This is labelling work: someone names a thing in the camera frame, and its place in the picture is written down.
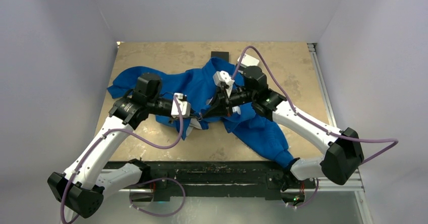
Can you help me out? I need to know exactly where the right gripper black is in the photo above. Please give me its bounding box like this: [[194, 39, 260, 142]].
[[202, 86, 255, 118]]

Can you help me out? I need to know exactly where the blue zip jacket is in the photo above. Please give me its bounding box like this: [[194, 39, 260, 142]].
[[107, 58, 293, 167]]

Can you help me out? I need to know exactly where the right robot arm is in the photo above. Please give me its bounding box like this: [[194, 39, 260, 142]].
[[202, 66, 364, 188]]

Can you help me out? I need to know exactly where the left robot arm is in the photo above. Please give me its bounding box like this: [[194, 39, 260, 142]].
[[47, 73, 173, 222]]

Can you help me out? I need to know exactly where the black flat block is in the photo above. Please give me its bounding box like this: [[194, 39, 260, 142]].
[[210, 51, 230, 61]]

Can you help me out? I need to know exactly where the white small box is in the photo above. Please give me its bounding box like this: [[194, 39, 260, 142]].
[[237, 54, 260, 68]]

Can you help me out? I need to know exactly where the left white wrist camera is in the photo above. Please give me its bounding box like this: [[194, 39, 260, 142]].
[[171, 93, 191, 118]]

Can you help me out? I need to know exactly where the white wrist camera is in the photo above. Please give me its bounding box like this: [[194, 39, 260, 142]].
[[212, 71, 235, 96], [171, 93, 191, 118]]

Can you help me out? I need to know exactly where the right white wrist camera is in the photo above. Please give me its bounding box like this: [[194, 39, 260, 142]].
[[212, 71, 235, 96]]

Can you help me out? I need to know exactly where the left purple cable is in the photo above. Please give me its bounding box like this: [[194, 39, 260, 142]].
[[60, 94, 187, 224]]

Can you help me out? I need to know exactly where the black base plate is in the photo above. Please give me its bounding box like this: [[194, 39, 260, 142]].
[[100, 160, 318, 202]]

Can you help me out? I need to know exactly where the right side aluminium rail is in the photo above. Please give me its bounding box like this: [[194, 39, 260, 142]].
[[307, 43, 336, 126]]

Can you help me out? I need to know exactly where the aluminium frame rail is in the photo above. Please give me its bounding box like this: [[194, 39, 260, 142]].
[[60, 169, 374, 224]]

